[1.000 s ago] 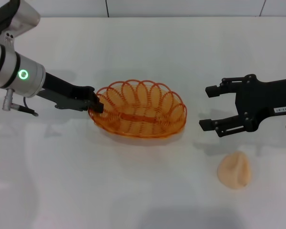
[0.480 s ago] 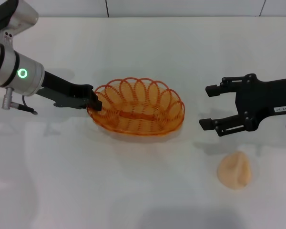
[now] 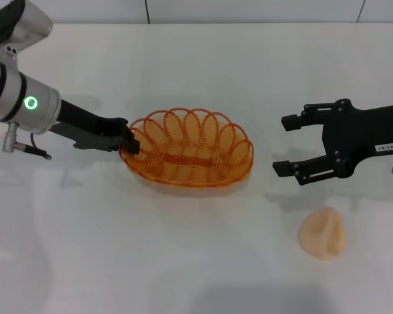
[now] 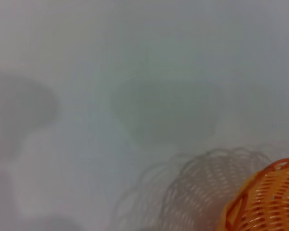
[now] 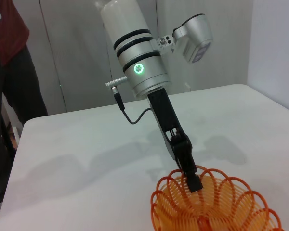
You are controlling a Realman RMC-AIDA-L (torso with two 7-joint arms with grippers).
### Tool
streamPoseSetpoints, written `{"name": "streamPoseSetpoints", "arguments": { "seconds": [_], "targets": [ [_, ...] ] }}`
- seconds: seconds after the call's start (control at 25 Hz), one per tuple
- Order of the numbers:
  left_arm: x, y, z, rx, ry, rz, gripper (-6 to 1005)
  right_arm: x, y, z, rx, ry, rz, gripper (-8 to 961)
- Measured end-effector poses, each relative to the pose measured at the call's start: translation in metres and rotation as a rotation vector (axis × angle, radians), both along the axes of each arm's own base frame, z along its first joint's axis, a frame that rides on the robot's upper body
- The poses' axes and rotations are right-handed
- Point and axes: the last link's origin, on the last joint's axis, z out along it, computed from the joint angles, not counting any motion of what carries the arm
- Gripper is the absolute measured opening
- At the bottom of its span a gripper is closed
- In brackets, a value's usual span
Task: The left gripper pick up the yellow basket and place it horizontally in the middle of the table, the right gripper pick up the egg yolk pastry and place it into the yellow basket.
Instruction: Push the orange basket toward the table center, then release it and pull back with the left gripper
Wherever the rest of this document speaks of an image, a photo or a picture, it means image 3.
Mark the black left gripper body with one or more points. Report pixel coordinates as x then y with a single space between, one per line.
85 126

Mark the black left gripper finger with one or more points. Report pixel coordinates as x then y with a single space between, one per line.
109 148
131 144

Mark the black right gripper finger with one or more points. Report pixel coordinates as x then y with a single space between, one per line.
283 169
291 122

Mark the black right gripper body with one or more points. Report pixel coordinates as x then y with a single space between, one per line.
357 131

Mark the orange woven plastic basket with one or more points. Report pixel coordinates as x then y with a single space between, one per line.
183 160

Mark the beige steamed bun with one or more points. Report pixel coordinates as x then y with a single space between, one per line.
321 235

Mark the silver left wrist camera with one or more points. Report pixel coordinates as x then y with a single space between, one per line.
26 23

